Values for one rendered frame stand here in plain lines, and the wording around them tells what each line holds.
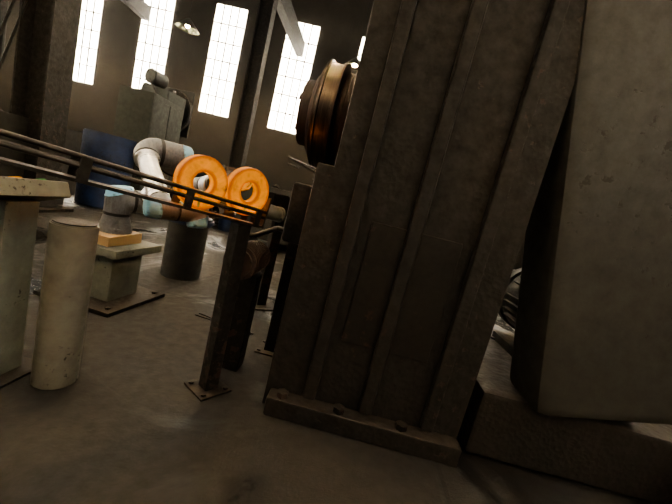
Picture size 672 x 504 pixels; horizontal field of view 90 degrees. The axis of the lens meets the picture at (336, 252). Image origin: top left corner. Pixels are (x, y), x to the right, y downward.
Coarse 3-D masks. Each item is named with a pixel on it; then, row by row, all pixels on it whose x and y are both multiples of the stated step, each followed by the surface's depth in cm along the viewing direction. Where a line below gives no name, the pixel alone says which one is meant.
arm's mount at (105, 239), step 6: (102, 234) 159; (108, 234) 162; (114, 234) 164; (132, 234) 172; (138, 234) 175; (102, 240) 158; (108, 240) 157; (114, 240) 161; (120, 240) 164; (126, 240) 168; (132, 240) 172; (138, 240) 176; (108, 246) 158
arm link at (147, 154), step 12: (144, 144) 135; (156, 144) 138; (144, 156) 131; (156, 156) 136; (144, 168) 127; (156, 168) 129; (144, 180) 124; (156, 192) 119; (144, 204) 116; (156, 204) 115; (156, 216) 116; (168, 216) 119; (180, 216) 121
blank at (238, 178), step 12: (240, 168) 106; (252, 168) 108; (228, 180) 104; (240, 180) 105; (252, 180) 109; (264, 180) 112; (228, 192) 104; (240, 192) 107; (264, 192) 114; (228, 204) 107; (252, 204) 112; (264, 204) 115
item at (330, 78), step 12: (324, 72) 131; (336, 72) 133; (324, 84) 130; (336, 84) 131; (324, 96) 130; (324, 108) 130; (312, 120) 131; (324, 120) 132; (312, 132) 134; (324, 132) 134; (312, 144) 138; (324, 144) 137; (312, 156) 144
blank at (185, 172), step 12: (192, 156) 94; (204, 156) 95; (180, 168) 92; (192, 168) 94; (204, 168) 96; (216, 168) 99; (180, 180) 92; (192, 180) 95; (216, 180) 100; (216, 192) 101; (192, 204) 97; (204, 204) 99
